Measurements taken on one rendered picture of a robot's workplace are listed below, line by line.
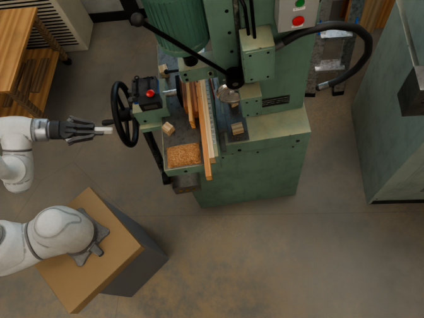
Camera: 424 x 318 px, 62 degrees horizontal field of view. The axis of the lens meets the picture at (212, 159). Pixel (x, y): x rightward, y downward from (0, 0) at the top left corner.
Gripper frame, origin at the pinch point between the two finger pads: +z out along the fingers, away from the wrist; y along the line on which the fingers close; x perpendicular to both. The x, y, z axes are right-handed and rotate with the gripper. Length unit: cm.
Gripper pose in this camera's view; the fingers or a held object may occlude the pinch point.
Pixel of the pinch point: (103, 130)
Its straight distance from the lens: 151.3
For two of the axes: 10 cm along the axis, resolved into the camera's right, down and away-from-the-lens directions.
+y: -1.1, -9.1, 4.1
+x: -2.1, 4.3, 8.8
